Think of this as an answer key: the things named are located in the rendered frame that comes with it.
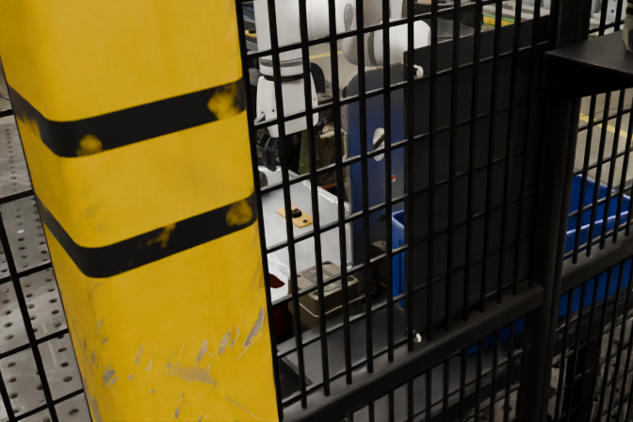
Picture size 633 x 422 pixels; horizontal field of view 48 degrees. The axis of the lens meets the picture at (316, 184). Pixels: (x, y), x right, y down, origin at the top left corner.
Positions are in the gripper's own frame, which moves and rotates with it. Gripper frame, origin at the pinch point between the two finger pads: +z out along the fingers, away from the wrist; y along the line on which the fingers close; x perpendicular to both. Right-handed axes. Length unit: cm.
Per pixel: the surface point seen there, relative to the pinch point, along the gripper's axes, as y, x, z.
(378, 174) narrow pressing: 2.1, 26.6, -6.5
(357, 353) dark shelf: 17.2, 40.6, 9.0
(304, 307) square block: 17.0, 28.3, 8.8
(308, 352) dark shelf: 22.0, 36.5, 9.0
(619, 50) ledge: 2, 62, -31
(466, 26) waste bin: -254, -206, 55
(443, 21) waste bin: -241, -212, 50
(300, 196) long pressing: -5.2, -6.5, 11.9
